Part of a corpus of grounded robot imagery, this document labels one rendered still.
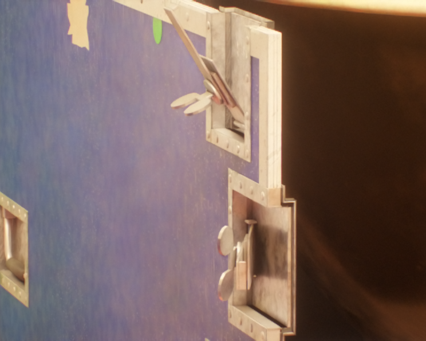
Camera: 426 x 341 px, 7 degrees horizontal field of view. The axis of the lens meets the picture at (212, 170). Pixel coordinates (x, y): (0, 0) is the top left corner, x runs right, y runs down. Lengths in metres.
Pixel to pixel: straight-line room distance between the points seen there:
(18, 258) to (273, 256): 0.93
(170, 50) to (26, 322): 0.66
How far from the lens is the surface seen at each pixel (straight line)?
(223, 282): 2.64
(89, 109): 3.15
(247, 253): 2.62
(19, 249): 3.54
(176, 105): 2.69
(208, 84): 2.68
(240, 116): 2.68
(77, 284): 3.23
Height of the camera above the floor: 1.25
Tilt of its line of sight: 9 degrees down
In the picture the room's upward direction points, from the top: straight up
